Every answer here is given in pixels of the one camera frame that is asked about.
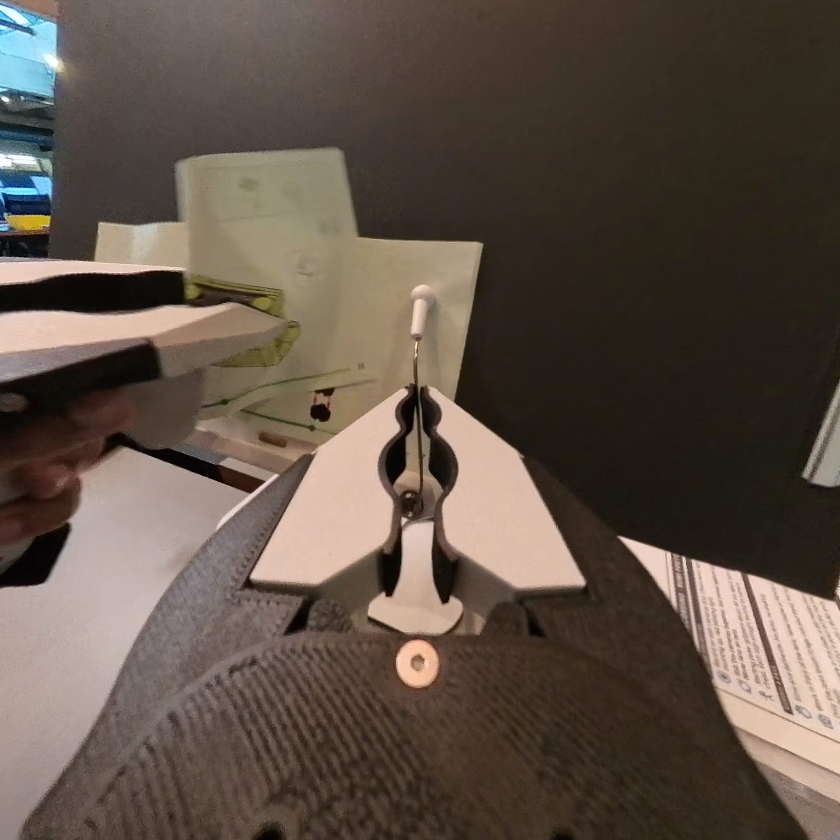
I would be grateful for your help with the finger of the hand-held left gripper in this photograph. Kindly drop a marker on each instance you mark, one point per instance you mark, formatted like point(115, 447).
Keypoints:
point(98, 289)
point(197, 334)

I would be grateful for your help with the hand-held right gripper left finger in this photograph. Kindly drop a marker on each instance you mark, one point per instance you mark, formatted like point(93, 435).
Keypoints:
point(328, 518)

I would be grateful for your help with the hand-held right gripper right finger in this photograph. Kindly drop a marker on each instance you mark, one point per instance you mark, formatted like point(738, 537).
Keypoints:
point(505, 518)

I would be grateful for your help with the lime toy brick model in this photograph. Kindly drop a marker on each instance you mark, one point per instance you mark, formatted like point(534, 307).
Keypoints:
point(262, 304)

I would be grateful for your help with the person's left hand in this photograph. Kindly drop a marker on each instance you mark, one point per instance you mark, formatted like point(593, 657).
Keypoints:
point(39, 453)

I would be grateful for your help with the pale green instruction booklet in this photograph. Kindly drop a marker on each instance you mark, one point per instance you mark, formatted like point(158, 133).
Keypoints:
point(275, 216)

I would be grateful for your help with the printed paper sheet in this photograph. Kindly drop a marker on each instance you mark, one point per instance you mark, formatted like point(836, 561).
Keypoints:
point(754, 630)

